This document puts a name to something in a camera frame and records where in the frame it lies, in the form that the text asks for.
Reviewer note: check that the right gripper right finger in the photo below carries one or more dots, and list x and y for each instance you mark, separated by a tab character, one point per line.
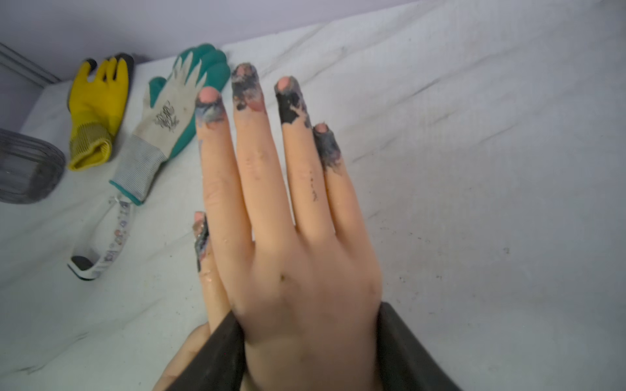
403	362

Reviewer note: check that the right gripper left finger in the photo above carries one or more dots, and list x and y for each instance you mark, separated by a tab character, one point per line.
221	362

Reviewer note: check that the mannequin hand with black watch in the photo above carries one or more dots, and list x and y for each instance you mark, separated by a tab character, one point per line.
289	240

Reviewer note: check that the white fitness band watch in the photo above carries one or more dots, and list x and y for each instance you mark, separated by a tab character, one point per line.
102	237

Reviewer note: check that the green grey work glove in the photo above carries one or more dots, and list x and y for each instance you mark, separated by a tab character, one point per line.
166	128

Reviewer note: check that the dark ribbed vase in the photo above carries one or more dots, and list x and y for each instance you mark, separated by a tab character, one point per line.
31	168

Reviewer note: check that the yellow work glove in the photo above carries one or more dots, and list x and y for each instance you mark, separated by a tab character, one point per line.
97	102

